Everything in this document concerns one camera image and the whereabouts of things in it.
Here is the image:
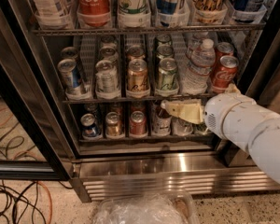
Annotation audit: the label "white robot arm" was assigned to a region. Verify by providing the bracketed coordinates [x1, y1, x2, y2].
[161, 92, 280, 184]

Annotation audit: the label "bottom shelf green can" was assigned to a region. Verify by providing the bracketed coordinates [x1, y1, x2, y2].
[195, 123, 211, 135]

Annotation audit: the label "top shelf dark blue bottle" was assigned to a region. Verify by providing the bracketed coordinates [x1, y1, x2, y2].
[230, 0, 265, 23]

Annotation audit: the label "bottom shelf red can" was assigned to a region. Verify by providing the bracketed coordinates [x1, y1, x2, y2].
[130, 111, 147, 136]

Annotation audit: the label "top shelf gold bottle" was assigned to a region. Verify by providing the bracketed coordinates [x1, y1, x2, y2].
[192, 0, 225, 23]

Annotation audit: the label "steel fridge bottom grille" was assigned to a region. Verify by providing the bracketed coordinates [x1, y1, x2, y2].
[70, 152, 280, 203]

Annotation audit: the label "orange floor cable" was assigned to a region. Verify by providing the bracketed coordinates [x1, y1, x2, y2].
[35, 180, 54, 224]

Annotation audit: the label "brown juice bottle white cap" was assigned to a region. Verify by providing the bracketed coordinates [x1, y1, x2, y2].
[153, 105, 172, 136]

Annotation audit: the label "rear green soda can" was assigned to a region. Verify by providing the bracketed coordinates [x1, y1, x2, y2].
[154, 34, 172, 47]

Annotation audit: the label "bottom shelf water bottle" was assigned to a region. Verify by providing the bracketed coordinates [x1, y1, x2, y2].
[174, 119, 193, 136]

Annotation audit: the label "left glass fridge door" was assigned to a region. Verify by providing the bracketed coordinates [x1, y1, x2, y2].
[0, 0, 75, 180]

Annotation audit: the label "black floor cables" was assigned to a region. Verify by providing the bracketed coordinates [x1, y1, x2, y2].
[0, 180, 74, 224]

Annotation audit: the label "front white silver can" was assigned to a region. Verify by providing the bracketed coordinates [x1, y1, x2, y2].
[95, 60, 119, 99]

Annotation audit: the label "white silver can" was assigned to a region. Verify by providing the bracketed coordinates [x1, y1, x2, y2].
[100, 35, 118, 49]
[99, 46, 118, 63]
[95, 60, 119, 99]

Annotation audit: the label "clear rear water bottle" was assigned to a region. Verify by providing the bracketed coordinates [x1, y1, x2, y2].
[186, 32, 208, 58]

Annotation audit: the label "front gold soda can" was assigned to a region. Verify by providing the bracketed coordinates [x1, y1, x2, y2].
[126, 59, 150, 98]

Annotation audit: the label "right glass fridge door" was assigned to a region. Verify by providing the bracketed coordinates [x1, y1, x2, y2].
[214, 12, 280, 168]

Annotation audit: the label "rear white silver can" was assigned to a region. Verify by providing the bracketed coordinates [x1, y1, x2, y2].
[100, 35, 118, 49]

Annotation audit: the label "bottom shelf gold can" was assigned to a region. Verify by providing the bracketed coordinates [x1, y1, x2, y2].
[105, 112, 123, 137]

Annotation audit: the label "top shelf cola bottle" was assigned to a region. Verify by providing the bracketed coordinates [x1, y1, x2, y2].
[78, 0, 110, 27]

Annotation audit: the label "clear water bottle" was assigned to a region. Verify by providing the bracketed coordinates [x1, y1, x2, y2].
[183, 38, 216, 95]
[186, 32, 208, 58]

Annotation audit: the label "front green soda can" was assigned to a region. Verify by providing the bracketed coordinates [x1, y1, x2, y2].
[156, 58, 179, 97]

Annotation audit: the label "upper wire shelf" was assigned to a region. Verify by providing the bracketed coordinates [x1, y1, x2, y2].
[32, 22, 265, 36]

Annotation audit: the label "green soda can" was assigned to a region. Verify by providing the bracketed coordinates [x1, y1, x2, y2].
[154, 34, 172, 47]
[156, 45, 175, 62]
[156, 58, 179, 97]

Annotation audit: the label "clear front water bottle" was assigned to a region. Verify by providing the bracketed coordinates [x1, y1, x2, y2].
[183, 38, 216, 95]

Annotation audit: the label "front blue silver can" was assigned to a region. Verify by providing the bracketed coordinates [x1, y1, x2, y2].
[57, 59, 86, 95]

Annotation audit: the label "blue silver can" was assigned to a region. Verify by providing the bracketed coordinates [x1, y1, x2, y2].
[57, 59, 86, 95]
[61, 47, 80, 61]

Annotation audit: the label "bottom shelf blue can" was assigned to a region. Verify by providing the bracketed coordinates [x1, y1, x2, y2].
[80, 113, 101, 139]

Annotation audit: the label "front red cola can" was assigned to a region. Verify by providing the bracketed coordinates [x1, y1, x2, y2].
[210, 55, 239, 93]

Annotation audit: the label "middle white silver can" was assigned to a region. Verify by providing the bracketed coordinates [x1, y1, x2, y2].
[99, 46, 118, 63]

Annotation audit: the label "red cola can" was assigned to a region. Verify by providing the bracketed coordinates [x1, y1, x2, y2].
[216, 42, 234, 61]
[210, 55, 239, 93]

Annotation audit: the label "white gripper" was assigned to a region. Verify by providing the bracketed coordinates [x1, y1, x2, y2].
[161, 83, 256, 139]

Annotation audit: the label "middle wire shelf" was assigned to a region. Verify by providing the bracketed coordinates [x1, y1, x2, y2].
[63, 93, 217, 105]

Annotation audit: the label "wire shelf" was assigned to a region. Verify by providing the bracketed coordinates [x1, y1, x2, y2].
[63, 93, 217, 105]
[32, 22, 265, 36]

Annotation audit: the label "rear gold soda can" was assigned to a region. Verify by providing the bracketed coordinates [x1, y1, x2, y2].
[127, 45, 146, 61]

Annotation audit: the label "middle green soda can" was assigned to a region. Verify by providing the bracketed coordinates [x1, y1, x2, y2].
[156, 45, 175, 62]

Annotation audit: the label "top shelf green white bottle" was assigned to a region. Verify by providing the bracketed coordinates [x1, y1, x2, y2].
[118, 0, 150, 28]

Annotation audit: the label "clear plastic bin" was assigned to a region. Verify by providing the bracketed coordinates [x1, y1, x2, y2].
[91, 189, 201, 224]

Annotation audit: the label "glass fridge door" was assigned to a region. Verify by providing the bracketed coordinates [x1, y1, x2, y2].
[214, 12, 280, 168]
[0, 0, 75, 180]

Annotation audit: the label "gold soda can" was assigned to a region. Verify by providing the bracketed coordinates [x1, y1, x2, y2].
[126, 59, 150, 98]
[127, 45, 146, 61]

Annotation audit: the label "rear red cola can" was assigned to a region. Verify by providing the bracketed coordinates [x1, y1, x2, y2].
[216, 42, 234, 61]

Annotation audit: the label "rear blue silver can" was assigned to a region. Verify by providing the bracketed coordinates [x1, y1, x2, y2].
[61, 47, 80, 61]

